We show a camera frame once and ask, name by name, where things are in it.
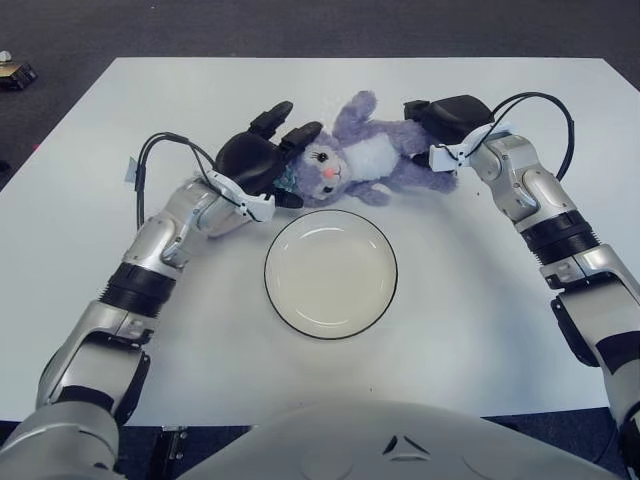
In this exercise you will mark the black metal bracket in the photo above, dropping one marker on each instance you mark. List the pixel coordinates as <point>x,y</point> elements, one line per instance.
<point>175,442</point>

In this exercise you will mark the grey robot torso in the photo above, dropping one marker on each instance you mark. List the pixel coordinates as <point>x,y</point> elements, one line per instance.
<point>375,445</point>

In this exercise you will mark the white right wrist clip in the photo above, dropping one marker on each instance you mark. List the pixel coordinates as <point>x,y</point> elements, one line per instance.
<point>442,157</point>

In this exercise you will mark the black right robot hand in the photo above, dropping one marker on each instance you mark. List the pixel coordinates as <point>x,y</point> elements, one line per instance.
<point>455,117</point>

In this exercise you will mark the black and yellow floor box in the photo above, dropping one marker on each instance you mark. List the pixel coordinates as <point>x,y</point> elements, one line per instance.
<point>17,75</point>

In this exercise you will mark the white plate with black rim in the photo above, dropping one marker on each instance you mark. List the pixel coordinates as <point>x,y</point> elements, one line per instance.
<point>331,275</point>

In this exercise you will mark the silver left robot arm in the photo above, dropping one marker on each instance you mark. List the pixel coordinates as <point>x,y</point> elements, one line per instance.
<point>150,250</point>

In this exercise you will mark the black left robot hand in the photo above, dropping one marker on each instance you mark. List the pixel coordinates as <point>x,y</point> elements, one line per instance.
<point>247,160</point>

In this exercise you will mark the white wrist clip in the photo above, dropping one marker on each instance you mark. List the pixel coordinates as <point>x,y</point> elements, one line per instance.
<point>442,157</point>
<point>255,205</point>

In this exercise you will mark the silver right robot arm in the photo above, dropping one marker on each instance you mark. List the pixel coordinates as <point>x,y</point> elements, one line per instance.
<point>530,190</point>

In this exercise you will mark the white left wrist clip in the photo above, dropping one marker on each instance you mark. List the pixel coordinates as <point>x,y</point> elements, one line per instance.
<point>255,205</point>

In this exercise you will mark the purple plush bunny doll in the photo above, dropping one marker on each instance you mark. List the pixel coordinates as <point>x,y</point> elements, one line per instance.
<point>365,155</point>

